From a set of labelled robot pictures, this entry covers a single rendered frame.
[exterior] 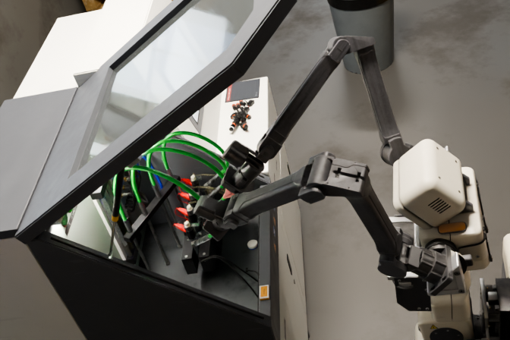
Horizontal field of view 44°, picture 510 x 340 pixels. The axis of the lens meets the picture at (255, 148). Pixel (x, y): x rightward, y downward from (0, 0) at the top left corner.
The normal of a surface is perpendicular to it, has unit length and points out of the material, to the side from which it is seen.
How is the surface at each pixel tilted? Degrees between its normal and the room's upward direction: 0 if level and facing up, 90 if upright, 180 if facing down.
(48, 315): 90
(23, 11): 90
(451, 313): 90
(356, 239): 0
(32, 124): 0
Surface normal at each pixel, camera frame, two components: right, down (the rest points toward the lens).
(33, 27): 0.96, -0.06
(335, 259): -0.22, -0.77
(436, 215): -0.17, 0.64
